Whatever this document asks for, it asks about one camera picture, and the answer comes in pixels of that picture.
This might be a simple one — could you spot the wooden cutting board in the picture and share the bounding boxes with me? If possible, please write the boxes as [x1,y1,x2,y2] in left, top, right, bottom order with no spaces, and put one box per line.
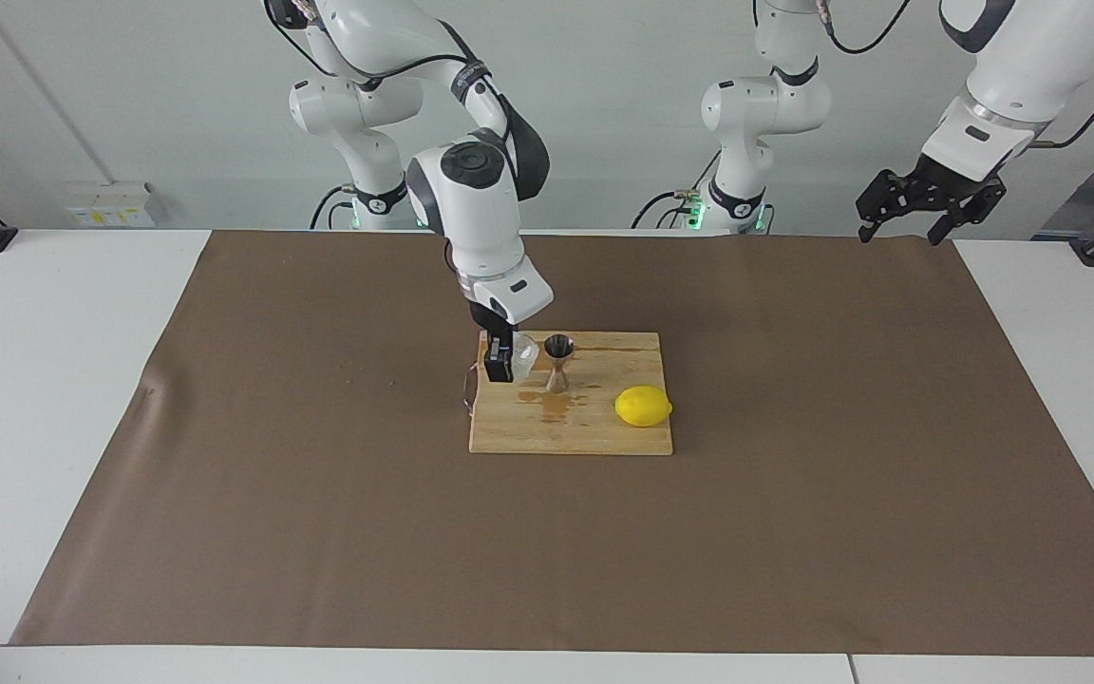
[462,330,674,457]

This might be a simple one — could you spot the black right base cable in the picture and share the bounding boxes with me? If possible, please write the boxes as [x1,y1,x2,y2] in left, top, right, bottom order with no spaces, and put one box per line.
[308,185,358,231]

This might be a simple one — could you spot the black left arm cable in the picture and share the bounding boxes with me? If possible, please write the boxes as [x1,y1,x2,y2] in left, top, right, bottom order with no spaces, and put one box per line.
[813,0,1094,150]

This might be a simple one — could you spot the yellow lemon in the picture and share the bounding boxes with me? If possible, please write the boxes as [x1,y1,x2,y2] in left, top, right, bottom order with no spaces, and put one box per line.
[613,385,674,428]

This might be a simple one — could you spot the steel double jigger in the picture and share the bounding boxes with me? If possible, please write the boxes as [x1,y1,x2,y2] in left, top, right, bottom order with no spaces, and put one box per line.
[544,334,575,394]

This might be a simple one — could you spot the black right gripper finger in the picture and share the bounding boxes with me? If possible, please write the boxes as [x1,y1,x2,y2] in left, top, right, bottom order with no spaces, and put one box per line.
[485,332,517,384]

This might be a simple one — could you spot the clear textured glass cup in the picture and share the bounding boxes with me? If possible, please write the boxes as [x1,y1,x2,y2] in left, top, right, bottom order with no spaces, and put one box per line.
[504,332,540,376]

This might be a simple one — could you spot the brown paper table mat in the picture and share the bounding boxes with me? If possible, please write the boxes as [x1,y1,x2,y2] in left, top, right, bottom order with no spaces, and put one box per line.
[10,230,1094,656]

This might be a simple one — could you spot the black base cable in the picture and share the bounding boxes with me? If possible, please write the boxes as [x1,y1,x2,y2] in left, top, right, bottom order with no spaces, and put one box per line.
[308,185,358,231]
[631,152,728,231]

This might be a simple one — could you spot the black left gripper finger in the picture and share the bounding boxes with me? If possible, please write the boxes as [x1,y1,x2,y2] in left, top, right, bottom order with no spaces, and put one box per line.
[857,171,918,243]
[927,185,1006,246]

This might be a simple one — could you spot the white yellow wall socket box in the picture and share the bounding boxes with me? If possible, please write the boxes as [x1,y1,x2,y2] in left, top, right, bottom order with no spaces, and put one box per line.
[66,182,157,229]

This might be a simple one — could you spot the black left base cable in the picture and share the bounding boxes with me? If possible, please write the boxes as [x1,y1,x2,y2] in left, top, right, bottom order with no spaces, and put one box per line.
[631,152,728,231]

